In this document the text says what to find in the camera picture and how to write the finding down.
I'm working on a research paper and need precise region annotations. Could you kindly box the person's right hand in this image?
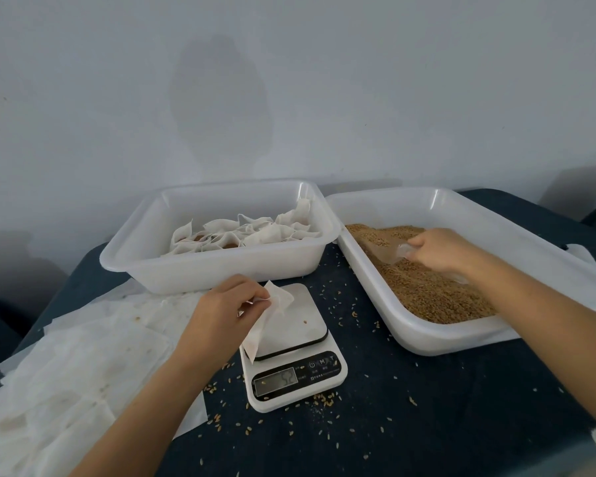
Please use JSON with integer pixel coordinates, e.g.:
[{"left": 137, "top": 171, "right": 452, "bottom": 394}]
[{"left": 405, "top": 227, "right": 480, "bottom": 278}]

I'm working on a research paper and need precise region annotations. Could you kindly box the person's left hand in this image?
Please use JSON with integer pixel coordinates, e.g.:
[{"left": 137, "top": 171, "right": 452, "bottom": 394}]
[{"left": 171, "top": 274, "right": 273, "bottom": 380}]

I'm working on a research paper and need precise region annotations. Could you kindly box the white plastic tub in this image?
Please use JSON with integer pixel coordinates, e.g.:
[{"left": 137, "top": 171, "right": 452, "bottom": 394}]
[{"left": 99, "top": 178, "right": 343, "bottom": 296}]

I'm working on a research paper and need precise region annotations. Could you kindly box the person's left forearm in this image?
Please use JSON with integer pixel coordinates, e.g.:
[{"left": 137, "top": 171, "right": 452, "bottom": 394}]
[{"left": 70, "top": 357, "right": 218, "bottom": 477}]

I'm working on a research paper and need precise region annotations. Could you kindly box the white digital kitchen scale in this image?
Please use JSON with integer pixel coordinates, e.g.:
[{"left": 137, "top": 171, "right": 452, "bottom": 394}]
[{"left": 238, "top": 283, "right": 350, "bottom": 414}]

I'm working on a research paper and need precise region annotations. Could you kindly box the pile of white bags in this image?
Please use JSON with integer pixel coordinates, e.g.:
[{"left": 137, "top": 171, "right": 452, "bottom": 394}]
[{"left": 0, "top": 281, "right": 212, "bottom": 477}]

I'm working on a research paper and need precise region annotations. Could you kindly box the clear plastic scoop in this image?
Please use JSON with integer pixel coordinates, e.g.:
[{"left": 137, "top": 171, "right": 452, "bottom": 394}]
[{"left": 370, "top": 239, "right": 421, "bottom": 266}]

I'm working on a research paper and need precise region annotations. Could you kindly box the brown grain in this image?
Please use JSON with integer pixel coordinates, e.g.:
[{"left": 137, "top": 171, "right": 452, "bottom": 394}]
[{"left": 346, "top": 224, "right": 500, "bottom": 325}]

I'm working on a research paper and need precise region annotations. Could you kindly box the white mesh bag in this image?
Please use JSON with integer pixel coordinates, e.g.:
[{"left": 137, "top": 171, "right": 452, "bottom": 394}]
[{"left": 240, "top": 281, "right": 296, "bottom": 362}]

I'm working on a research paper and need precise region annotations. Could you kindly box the person's right forearm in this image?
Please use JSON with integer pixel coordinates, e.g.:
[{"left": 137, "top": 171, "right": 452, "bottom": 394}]
[{"left": 459, "top": 251, "right": 596, "bottom": 425}]

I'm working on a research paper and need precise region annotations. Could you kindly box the white tray of grain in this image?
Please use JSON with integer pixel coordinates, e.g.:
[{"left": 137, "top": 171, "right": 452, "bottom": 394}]
[{"left": 324, "top": 186, "right": 596, "bottom": 356}]

